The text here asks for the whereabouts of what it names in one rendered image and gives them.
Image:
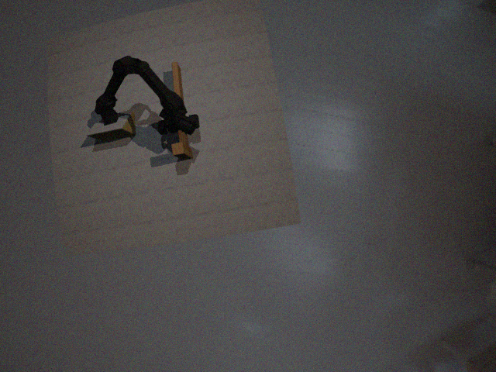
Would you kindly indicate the wooden rail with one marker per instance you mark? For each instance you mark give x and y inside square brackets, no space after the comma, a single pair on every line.
[183,137]

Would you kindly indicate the wooden post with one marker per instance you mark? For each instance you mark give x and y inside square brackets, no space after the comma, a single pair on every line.
[182,151]

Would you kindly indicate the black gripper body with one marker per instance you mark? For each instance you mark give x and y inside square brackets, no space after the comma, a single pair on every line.
[162,125]

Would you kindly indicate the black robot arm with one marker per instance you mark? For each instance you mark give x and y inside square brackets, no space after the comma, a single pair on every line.
[173,111]

